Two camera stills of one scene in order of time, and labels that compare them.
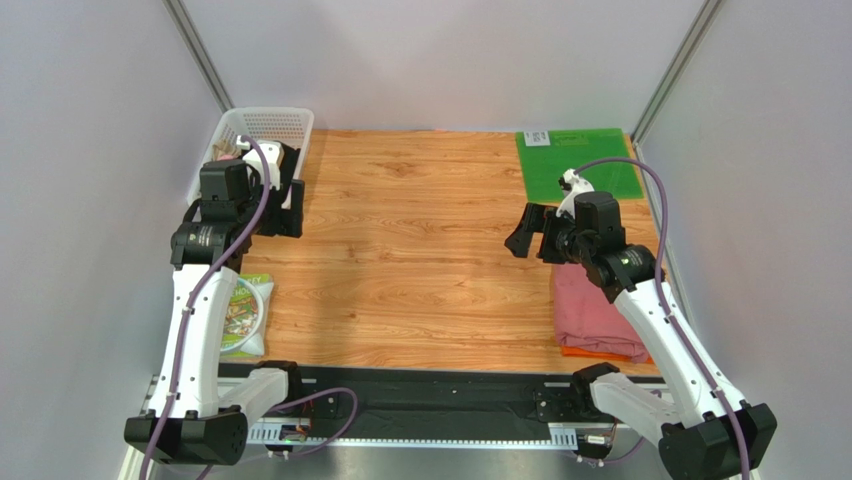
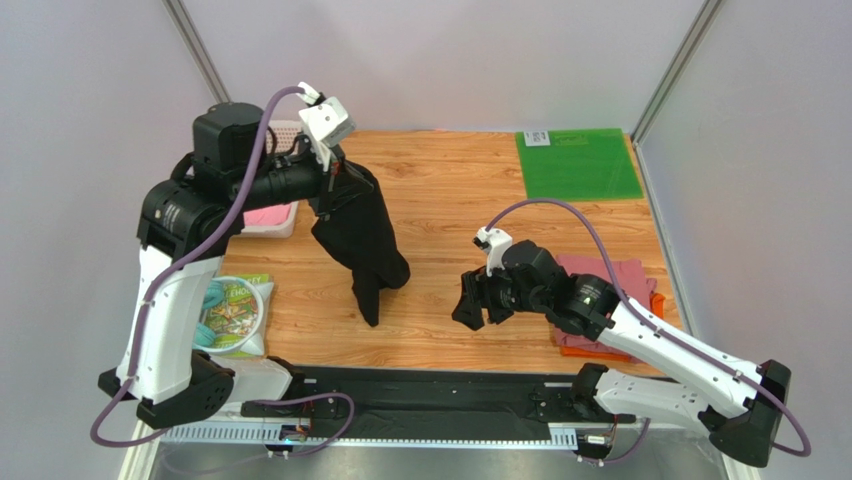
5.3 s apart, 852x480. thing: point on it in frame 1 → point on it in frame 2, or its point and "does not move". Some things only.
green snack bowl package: x=245 y=325 does not move
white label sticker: x=537 y=138 does not move
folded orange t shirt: x=579 y=352 does not move
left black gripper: x=285 y=221 → x=347 y=185
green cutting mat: x=542 y=165 does not move
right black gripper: x=544 y=232 → x=483 y=292
